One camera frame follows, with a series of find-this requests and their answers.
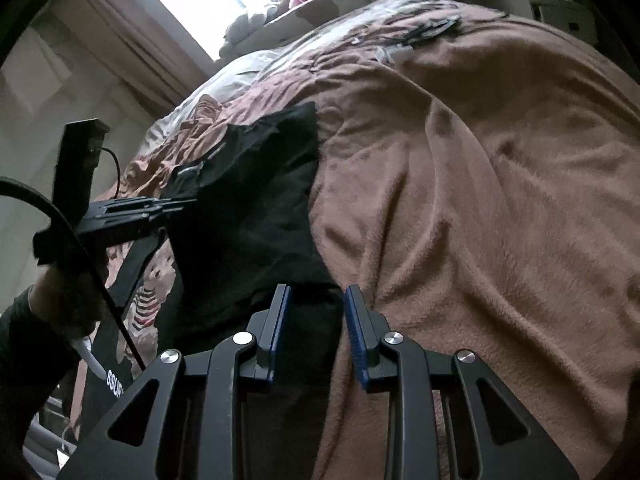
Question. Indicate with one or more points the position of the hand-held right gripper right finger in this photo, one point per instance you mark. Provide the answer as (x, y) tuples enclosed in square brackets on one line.
[(354, 340)]

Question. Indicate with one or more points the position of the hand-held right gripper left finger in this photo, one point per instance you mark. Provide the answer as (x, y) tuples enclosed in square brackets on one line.
[(280, 332)]

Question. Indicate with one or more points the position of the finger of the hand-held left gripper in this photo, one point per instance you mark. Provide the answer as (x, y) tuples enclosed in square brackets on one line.
[(150, 203), (125, 225)]

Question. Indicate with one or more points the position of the black bear print T-shirt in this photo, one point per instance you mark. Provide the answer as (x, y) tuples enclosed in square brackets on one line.
[(240, 220)]

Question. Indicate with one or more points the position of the person's left forearm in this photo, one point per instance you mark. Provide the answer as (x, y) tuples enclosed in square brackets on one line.
[(30, 370)]

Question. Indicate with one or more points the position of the person's left hand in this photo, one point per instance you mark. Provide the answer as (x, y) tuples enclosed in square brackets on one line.
[(65, 300)]

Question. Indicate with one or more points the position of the pink curtain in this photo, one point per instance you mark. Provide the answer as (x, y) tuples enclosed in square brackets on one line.
[(125, 20)]

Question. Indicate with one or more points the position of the brown blanket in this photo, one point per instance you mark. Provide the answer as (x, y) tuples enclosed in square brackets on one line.
[(475, 185)]

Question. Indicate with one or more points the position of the beige plush toy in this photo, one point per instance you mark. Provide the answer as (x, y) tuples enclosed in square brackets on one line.
[(250, 30)]

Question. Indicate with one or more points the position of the window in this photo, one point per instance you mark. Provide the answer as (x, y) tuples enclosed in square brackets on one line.
[(200, 0)]

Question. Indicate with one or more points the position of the white nightstand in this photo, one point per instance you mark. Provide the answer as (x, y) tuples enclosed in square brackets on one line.
[(565, 17)]

